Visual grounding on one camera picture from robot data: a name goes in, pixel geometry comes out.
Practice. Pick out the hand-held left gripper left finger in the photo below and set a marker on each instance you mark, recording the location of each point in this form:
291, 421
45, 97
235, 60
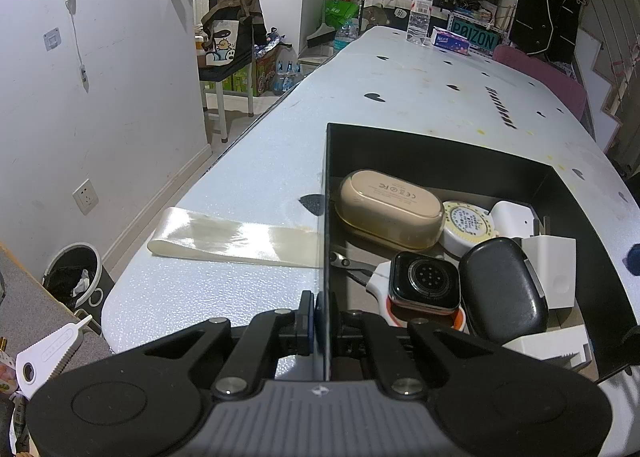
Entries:
302, 327

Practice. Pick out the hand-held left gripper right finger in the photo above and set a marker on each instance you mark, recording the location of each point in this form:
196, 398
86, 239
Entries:
347, 329

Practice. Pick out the orange white scissors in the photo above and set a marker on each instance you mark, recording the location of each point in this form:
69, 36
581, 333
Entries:
377, 279

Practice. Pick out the small metal pliers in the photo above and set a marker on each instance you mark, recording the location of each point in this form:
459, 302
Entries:
350, 268

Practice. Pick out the dark smart watch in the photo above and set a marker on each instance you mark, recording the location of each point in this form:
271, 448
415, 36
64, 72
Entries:
425, 282

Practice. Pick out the beige earbud case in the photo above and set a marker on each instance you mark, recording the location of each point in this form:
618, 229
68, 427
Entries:
387, 207

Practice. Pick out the black earbud case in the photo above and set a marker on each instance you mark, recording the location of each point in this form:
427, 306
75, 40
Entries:
500, 292

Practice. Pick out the round white tape measure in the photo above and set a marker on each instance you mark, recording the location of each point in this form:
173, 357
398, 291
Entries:
470, 224

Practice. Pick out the black cardboard box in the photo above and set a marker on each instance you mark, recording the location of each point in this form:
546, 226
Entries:
425, 152

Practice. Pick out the white plug charger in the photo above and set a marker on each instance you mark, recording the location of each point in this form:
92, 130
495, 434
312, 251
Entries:
512, 217

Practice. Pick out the white cube charger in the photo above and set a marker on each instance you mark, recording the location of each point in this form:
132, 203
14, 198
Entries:
550, 267

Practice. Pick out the cream satin ribbon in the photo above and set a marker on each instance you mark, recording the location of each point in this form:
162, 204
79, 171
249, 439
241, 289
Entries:
225, 237

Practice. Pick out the grey trash bin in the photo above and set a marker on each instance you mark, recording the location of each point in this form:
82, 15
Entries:
60, 282

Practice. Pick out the small white-legged table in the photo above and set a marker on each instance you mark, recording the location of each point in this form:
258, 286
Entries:
220, 87

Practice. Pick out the colourful carton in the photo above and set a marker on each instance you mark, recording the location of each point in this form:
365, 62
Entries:
272, 72

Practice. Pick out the white plastic key tool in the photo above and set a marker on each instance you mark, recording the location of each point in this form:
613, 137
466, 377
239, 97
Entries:
45, 352

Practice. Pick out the cartoon tote bag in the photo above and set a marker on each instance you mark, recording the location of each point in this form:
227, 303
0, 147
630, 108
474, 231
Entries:
225, 44

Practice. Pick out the purple tissue pack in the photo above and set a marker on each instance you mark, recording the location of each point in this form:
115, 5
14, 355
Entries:
450, 42

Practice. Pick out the green plastic bag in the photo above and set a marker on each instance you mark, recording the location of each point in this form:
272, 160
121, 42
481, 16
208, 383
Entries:
342, 12

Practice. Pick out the pink chair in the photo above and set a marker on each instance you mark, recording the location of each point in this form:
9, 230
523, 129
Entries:
545, 79

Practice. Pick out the teal lettered sign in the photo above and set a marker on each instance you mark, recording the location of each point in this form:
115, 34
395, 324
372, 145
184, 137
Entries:
475, 36

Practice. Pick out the clear water bottle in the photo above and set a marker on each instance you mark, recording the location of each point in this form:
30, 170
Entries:
419, 17

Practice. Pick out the brown jacket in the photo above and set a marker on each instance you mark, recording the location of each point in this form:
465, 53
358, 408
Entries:
235, 2

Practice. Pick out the black vest with white trim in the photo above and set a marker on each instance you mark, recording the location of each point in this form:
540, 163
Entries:
545, 17

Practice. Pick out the white wall socket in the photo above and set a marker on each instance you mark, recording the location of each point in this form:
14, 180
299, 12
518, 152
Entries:
85, 197

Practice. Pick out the wall hook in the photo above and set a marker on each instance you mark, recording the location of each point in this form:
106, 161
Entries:
51, 38

